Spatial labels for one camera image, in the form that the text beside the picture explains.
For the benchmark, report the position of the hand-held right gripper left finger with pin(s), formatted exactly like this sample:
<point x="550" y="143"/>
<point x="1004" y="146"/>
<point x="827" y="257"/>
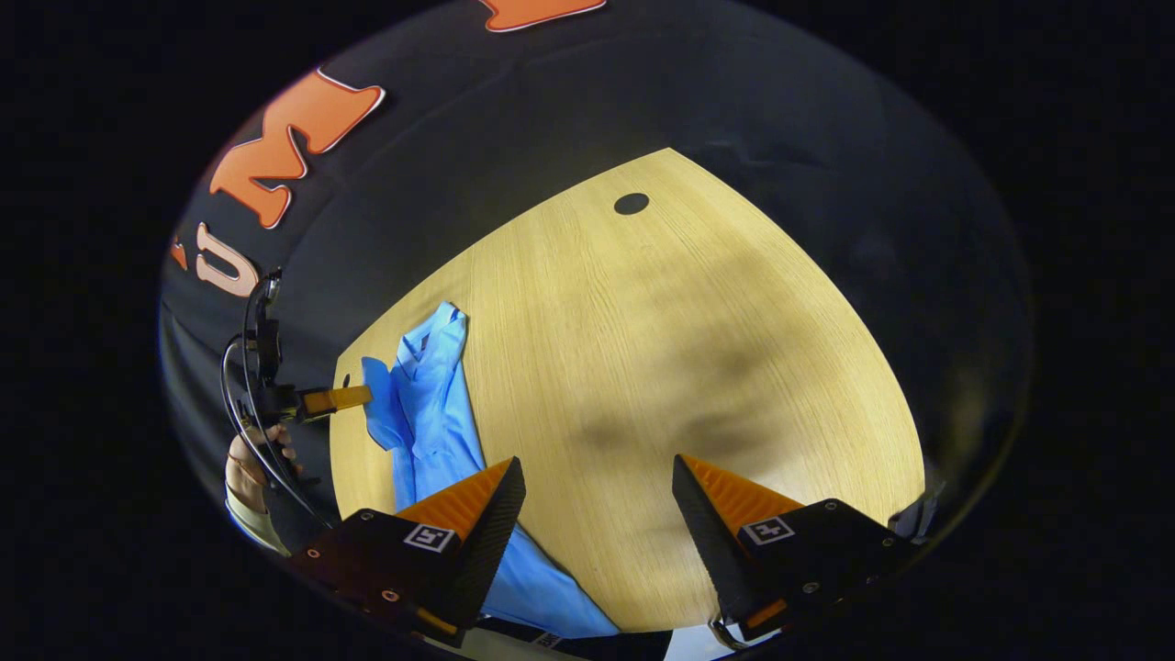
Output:
<point x="486" y="542"/>

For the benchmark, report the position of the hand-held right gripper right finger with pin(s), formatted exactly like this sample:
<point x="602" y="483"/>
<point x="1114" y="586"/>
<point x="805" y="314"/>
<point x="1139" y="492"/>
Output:
<point x="711" y="542"/>

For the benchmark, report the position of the light blue T-shirt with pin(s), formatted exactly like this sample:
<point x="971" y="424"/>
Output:
<point x="436" y="404"/>

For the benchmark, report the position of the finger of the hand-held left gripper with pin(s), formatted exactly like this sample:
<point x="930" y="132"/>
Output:
<point x="335" y="400"/>

